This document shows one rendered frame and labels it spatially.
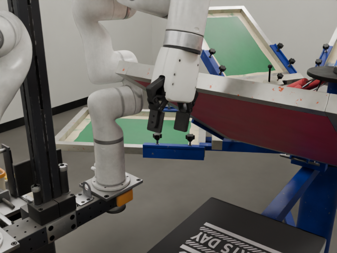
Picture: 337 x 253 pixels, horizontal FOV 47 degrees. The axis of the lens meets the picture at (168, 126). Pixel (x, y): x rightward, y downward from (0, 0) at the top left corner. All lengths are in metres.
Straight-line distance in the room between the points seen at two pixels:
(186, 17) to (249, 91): 0.22
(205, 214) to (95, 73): 0.66
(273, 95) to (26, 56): 0.54
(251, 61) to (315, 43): 2.85
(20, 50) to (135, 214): 2.40
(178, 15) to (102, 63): 0.46
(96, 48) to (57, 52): 4.29
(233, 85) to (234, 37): 2.09
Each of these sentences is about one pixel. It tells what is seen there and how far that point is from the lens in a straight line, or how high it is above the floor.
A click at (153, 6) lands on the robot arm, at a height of 1.71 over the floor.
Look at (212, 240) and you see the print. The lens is 1.34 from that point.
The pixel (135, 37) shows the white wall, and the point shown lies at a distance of 6.53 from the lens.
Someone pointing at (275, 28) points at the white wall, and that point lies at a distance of 5.74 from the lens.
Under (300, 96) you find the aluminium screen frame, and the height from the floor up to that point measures 1.54.
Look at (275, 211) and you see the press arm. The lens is 1.58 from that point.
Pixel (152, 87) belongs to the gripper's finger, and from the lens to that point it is 0.69.
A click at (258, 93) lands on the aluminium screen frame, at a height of 1.54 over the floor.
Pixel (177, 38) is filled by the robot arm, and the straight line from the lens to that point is 0.73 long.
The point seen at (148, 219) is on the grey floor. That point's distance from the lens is 3.10.
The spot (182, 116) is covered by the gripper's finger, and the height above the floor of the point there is 1.50.
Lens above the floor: 1.76
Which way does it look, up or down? 21 degrees down
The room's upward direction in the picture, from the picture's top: straight up
